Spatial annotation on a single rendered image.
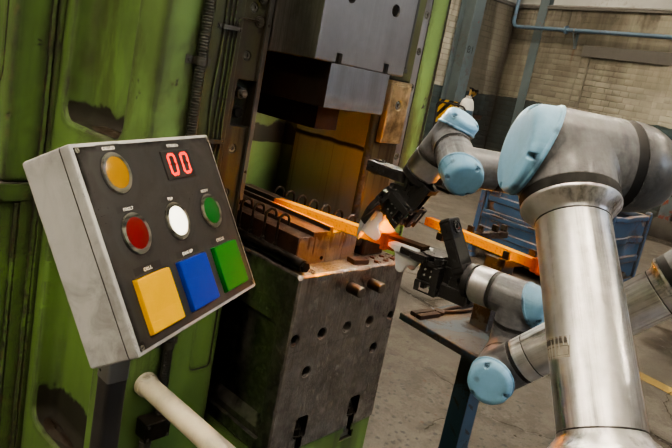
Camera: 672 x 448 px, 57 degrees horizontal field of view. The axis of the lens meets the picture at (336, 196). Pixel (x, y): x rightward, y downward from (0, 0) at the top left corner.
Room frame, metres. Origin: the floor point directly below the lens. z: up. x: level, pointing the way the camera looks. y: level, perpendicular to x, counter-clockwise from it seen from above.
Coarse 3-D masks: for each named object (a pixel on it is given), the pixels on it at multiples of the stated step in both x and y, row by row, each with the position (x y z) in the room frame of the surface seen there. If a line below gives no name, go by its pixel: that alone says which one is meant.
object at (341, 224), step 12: (288, 204) 1.50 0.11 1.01; (300, 204) 1.51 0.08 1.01; (312, 216) 1.44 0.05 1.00; (324, 216) 1.42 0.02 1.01; (336, 216) 1.43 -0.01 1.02; (336, 228) 1.39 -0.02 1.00; (348, 228) 1.37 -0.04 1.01; (372, 240) 1.32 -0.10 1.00; (384, 240) 1.29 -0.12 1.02; (396, 240) 1.28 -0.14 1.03; (408, 240) 1.28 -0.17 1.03
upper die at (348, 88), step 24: (264, 72) 1.45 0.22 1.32; (288, 72) 1.40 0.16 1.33; (312, 72) 1.35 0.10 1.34; (336, 72) 1.33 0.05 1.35; (360, 72) 1.39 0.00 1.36; (288, 96) 1.39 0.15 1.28; (312, 96) 1.34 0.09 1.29; (336, 96) 1.34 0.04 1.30; (360, 96) 1.40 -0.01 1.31; (384, 96) 1.46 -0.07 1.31
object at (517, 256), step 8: (424, 224) 1.74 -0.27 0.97; (432, 224) 1.72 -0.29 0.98; (464, 232) 1.64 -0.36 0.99; (472, 240) 1.62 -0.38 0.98; (480, 240) 1.60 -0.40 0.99; (488, 240) 1.60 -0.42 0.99; (488, 248) 1.58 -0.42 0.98; (496, 248) 1.56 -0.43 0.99; (504, 248) 1.54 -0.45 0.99; (512, 256) 1.52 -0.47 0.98; (520, 256) 1.51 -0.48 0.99; (528, 256) 1.50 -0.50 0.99; (528, 264) 1.49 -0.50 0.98; (536, 264) 1.46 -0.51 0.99; (536, 272) 1.47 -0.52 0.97
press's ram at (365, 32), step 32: (288, 0) 1.35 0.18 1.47; (320, 0) 1.29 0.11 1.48; (352, 0) 1.34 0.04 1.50; (384, 0) 1.41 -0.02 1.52; (416, 0) 1.49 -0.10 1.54; (288, 32) 1.34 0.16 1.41; (320, 32) 1.28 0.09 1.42; (352, 32) 1.35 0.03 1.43; (384, 32) 1.43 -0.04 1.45; (352, 64) 1.36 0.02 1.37; (384, 64) 1.46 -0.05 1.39
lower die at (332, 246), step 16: (256, 208) 1.48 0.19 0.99; (288, 208) 1.49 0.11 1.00; (240, 224) 1.45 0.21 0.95; (256, 224) 1.41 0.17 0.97; (272, 224) 1.38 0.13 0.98; (304, 224) 1.40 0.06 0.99; (320, 224) 1.41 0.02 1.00; (272, 240) 1.37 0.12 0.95; (288, 240) 1.33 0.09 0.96; (304, 240) 1.33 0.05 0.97; (320, 240) 1.37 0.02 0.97; (336, 240) 1.41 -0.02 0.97; (352, 240) 1.45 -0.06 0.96; (304, 256) 1.33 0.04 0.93; (320, 256) 1.37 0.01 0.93; (336, 256) 1.42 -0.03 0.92
